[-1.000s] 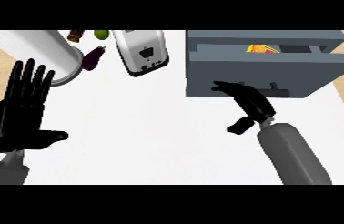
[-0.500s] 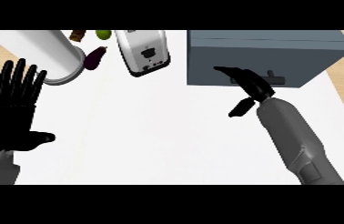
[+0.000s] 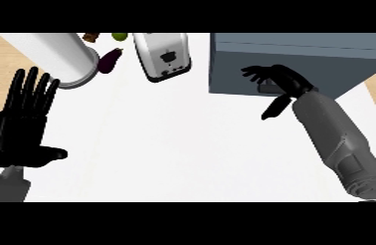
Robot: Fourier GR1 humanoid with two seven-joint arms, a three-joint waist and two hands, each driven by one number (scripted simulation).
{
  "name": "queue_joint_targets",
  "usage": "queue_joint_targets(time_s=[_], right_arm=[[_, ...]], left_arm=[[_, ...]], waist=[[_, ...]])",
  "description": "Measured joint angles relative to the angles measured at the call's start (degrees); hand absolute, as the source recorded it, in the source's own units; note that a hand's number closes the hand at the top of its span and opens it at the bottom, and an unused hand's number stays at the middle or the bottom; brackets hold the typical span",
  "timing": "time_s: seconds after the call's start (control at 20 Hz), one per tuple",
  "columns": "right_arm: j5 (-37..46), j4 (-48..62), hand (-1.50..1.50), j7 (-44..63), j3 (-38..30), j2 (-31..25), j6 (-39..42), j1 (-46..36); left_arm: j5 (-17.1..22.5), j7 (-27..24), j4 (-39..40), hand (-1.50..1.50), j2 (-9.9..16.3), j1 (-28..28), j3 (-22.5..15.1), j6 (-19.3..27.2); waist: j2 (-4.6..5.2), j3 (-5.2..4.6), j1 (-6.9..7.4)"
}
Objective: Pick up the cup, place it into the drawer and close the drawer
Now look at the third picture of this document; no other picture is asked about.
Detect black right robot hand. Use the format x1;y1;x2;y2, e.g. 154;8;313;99
238;64;315;121

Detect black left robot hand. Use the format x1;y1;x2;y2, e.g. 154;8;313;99
0;66;69;168

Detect grey drawer cabinet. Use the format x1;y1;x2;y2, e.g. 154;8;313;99
207;33;376;101

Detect purple eggplant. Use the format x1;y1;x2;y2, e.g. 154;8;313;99
97;47;125;75

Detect silver toaster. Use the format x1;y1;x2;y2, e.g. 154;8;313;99
131;33;193;84

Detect brown food piece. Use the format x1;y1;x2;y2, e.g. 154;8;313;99
80;33;101;44

